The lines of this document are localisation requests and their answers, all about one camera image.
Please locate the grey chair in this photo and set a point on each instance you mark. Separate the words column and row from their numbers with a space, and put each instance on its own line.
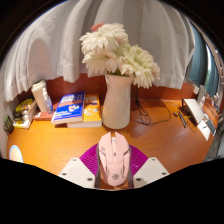
column 216, row 143

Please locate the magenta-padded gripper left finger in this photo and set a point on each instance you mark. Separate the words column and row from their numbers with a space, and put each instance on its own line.
column 76, row 171

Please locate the round printed mouse pad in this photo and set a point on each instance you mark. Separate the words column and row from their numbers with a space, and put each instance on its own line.
column 15, row 154

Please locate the clear spray bottle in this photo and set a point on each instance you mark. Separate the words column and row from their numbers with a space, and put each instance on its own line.
column 48, row 104

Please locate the red-brown book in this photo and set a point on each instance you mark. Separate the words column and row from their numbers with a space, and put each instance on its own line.
column 42, row 116

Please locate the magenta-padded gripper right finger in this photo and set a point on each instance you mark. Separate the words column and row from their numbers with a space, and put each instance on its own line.
column 150, row 171

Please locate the window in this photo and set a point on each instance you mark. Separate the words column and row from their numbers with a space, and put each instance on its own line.
column 200, row 60

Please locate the pink computer mouse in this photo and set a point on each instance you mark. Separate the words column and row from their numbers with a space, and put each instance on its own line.
column 114, row 160

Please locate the white tumbler cup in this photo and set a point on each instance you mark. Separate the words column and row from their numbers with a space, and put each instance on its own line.
column 38, row 95

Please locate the dark mug with green inside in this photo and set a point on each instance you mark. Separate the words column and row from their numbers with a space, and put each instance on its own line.
column 8, row 126

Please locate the white paper sheet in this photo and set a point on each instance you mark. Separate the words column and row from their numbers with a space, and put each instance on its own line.
column 204, row 130

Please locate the white flower bouquet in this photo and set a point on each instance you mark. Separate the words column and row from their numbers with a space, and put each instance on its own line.
column 106, row 50

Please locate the white ceramic vase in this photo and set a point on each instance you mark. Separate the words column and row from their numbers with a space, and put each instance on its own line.
column 116, row 106

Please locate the black pen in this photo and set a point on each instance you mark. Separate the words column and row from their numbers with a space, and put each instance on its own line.
column 182, row 120

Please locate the white curtain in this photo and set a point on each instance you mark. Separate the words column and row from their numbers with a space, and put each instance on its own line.
column 60, row 43

